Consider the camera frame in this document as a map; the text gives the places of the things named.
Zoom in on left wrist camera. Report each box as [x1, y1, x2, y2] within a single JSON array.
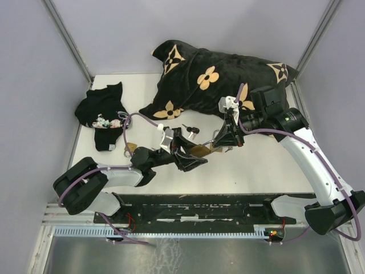
[[160, 127, 174, 153]]

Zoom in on black floral pillow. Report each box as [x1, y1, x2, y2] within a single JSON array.
[[139, 40, 299, 120]]

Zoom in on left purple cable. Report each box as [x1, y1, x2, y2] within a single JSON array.
[[56, 112, 165, 245]]

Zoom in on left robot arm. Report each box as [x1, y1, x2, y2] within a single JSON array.
[[53, 135, 208, 223]]

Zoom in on black printed garment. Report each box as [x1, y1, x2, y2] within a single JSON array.
[[75, 82, 130, 151]]

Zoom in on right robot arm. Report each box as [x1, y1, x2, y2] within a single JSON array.
[[213, 86, 364, 241]]

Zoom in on black-headed keys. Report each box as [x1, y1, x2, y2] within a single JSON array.
[[182, 124, 200, 140]]

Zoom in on purple cable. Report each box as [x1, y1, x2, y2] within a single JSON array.
[[56, 112, 165, 245], [235, 83, 360, 245]]

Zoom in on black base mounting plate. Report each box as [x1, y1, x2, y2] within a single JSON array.
[[108, 194, 297, 233]]

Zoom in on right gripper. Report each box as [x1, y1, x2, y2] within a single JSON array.
[[212, 111, 266, 147]]

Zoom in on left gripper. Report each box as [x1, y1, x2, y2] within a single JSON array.
[[148, 132, 208, 172]]

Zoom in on slotted cable duct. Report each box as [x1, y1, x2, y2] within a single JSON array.
[[54, 224, 286, 238]]

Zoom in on medium brass padlock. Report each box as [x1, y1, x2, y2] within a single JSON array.
[[123, 142, 137, 158]]

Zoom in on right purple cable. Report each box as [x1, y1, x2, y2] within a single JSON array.
[[235, 83, 360, 245]]

